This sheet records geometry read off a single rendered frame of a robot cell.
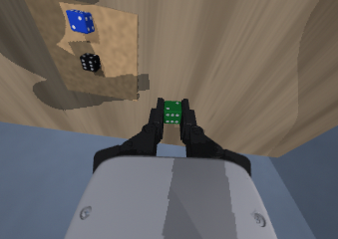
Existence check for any tan sandy mat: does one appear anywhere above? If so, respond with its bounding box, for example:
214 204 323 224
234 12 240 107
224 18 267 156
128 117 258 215
25 0 138 102

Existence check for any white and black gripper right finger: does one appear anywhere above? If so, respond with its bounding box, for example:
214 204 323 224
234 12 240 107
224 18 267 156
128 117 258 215
179 99 251 177

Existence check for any green die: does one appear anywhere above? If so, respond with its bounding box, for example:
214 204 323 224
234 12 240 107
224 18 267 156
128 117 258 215
164 101 182 124

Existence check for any blue die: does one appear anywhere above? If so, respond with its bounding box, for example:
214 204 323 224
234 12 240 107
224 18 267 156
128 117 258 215
66 10 95 34

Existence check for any black die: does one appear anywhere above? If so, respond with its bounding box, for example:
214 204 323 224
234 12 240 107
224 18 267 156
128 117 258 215
80 53 101 72

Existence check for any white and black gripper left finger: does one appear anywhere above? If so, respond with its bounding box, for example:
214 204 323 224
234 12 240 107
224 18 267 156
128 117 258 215
93 98 165 173

